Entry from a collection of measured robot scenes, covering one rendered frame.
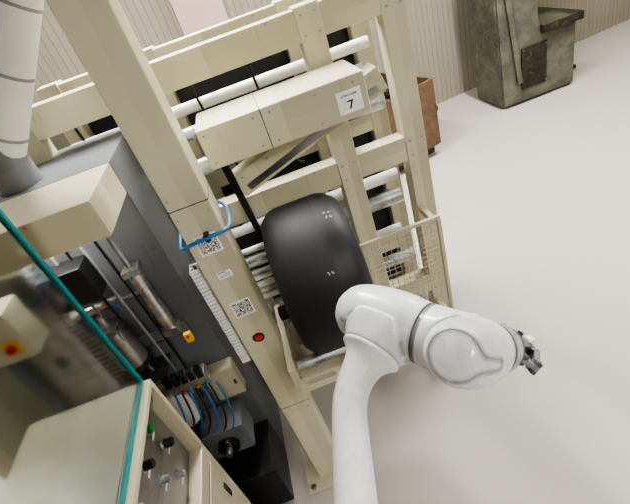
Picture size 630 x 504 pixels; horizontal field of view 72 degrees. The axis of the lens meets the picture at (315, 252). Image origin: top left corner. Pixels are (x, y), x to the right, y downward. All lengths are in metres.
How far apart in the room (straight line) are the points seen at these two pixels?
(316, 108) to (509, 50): 4.14
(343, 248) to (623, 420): 1.72
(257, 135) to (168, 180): 0.39
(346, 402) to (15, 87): 1.35
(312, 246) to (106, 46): 0.77
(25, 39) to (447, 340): 1.41
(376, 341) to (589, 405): 2.03
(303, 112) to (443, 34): 4.71
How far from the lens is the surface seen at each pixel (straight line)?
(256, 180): 1.76
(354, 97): 1.60
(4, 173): 1.73
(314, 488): 2.49
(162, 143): 1.30
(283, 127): 1.57
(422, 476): 2.42
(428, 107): 4.67
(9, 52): 1.62
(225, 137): 1.56
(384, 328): 0.69
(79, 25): 1.27
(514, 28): 5.50
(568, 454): 2.49
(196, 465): 1.68
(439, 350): 0.62
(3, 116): 1.68
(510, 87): 5.67
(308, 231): 1.40
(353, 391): 0.69
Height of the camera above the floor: 2.17
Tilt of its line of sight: 34 degrees down
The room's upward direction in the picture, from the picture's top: 20 degrees counter-clockwise
